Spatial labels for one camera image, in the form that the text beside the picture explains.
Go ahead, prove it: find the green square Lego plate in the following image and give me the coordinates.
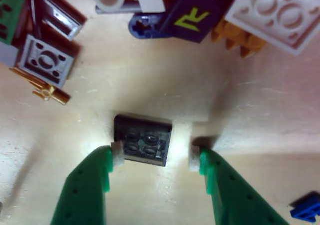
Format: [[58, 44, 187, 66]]
[[0, 0, 31, 46]]

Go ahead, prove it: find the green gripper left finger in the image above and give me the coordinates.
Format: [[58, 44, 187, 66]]
[[49, 141, 126, 225]]

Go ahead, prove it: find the navy Lego tile lime letter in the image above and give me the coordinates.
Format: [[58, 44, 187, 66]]
[[159, 0, 243, 45]]

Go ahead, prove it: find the orange Lego gear piece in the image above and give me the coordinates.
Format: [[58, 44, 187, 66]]
[[211, 19, 267, 58]]

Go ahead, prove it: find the gold Lego weapon piece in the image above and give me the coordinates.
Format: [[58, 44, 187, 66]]
[[9, 67, 72, 106]]

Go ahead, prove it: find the white square Lego plate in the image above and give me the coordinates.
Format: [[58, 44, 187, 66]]
[[224, 0, 320, 57]]

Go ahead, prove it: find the grey small square Lego plate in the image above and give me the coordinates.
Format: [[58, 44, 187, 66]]
[[19, 34, 76, 88]]

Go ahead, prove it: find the blue wedge Lego plate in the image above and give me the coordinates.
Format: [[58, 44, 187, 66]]
[[289, 191, 320, 221]]

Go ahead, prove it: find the grey small Lego panel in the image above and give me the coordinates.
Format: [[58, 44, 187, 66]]
[[41, 0, 88, 41]]

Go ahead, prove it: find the dark blue Technic connector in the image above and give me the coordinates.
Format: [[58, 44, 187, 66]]
[[129, 12, 176, 40]]

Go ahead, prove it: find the grey smooth Lego tile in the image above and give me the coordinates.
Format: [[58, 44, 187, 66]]
[[0, 41, 20, 68]]

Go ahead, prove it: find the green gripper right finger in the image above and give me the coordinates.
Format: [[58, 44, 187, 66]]
[[188, 144, 291, 225]]

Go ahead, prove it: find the black square Lego plate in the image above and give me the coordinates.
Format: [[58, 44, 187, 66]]
[[113, 113, 173, 168]]

